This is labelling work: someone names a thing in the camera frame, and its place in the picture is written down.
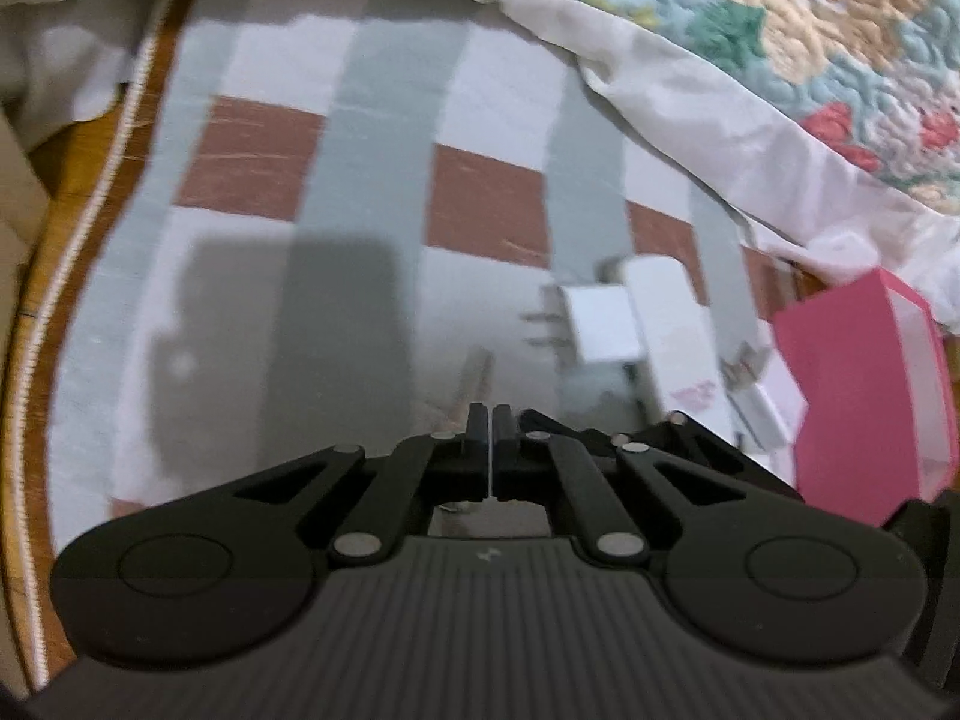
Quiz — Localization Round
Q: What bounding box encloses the checkered mat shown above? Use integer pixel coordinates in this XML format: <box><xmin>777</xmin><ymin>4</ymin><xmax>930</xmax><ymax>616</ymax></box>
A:
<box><xmin>11</xmin><ymin>0</ymin><xmax>803</xmax><ymax>698</ymax></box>

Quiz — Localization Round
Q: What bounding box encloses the pink box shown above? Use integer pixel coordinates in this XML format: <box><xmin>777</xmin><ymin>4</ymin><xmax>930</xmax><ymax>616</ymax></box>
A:
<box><xmin>771</xmin><ymin>266</ymin><xmax>960</xmax><ymax>526</ymax></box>

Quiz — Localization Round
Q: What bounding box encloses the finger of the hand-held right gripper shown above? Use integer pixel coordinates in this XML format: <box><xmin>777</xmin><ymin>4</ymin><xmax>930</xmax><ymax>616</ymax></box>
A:
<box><xmin>521</xmin><ymin>409</ymin><xmax>803</xmax><ymax>503</ymax></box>

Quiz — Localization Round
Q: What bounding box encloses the floral quilt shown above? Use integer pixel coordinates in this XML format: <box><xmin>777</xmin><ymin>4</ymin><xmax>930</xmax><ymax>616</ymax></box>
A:
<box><xmin>397</xmin><ymin>0</ymin><xmax>960</xmax><ymax>215</ymax></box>

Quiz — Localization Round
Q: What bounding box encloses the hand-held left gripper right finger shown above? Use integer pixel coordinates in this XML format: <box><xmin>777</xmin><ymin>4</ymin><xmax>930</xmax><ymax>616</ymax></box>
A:
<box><xmin>491</xmin><ymin>403</ymin><xmax>796</xmax><ymax>567</ymax></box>

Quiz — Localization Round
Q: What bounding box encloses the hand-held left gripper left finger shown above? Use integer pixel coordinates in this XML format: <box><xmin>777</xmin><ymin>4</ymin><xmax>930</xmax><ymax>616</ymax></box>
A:
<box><xmin>191</xmin><ymin>403</ymin><xmax>492</xmax><ymax>565</ymax></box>

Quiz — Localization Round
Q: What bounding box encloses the white plug charger grey logo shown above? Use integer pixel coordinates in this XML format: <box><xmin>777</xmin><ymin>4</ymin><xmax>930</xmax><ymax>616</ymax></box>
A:
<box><xmin>720</xmin><ymin>341</ymin><xmax>807</xmax><ymax>458</ymax></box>

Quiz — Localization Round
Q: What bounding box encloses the silver key bunch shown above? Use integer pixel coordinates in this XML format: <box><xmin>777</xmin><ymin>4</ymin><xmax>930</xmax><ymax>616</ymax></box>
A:
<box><xmin>448</xmin><ymin>349</ymin><xmax>494</xmax><ymax>421</ymax></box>

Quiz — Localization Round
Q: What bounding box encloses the white red-print power bank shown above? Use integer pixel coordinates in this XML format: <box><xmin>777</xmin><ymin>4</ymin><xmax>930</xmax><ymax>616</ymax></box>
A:
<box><xmin>596</xmin><ymin>255</ymin><xmax>740</xmax><ymax>440</ymax></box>

